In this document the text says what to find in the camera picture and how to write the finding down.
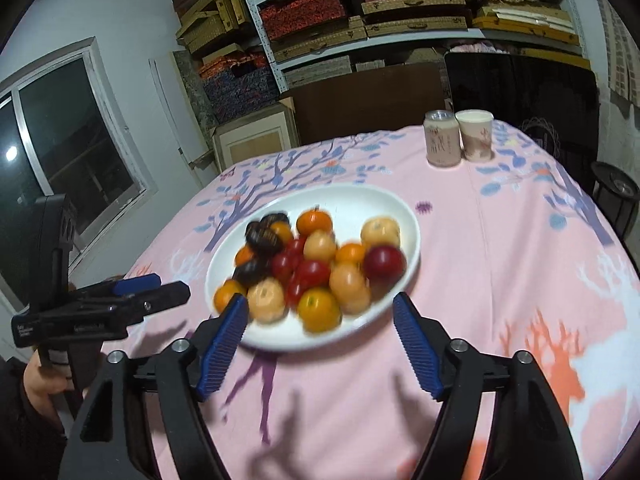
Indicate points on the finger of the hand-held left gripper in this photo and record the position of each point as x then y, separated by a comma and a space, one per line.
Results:
135, 284
165, 296

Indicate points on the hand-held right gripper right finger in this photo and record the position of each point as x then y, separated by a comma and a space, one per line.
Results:
417, 347

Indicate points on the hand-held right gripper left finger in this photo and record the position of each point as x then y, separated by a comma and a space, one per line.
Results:
222, 345

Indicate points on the pale yellow round fruit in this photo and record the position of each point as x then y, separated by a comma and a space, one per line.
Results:
350, 282
380, 231
320, 245
266, 300

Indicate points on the dark brown round fruit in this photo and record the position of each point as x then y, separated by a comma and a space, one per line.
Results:
262, 236
250, 271
275, 220

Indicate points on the cherry tomato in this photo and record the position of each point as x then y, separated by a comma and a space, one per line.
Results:
312, 272
281, 263
295, 287
295, 247

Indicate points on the white oval plate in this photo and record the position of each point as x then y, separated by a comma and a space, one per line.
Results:
345, 200

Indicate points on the person's left forearm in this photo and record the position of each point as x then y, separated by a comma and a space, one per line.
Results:
25, 440

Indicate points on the person's left hand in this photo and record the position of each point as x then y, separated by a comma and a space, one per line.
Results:
40, 380

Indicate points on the white framed window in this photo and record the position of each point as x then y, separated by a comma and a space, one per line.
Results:
65, 150

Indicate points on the framed cardboard box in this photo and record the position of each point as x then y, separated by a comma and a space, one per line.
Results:
252, 142

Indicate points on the white leaning board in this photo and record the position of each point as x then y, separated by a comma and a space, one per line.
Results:
172, 110

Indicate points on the grey marble slab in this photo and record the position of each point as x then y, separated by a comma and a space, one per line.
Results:
195, 90

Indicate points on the pale drink can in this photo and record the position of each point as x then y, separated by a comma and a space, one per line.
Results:
442, 142

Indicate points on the printed paper cup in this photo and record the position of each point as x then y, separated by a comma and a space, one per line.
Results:
475, 140

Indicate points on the pile of patterned boxes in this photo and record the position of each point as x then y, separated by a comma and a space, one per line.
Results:
240, 92

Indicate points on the dark brown board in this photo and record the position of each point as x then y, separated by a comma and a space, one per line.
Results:
365, 105

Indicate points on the black round stool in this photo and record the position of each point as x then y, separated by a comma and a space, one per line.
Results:
612, 180

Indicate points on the white metal shelf rack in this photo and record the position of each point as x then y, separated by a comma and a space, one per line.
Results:
266, 35

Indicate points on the black chair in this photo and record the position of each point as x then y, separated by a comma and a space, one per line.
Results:
515, 85

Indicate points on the stack of woven boxes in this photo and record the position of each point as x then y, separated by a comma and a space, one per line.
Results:
415, 7

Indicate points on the hanging bamboo mat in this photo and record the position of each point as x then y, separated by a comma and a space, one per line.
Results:
622, 50

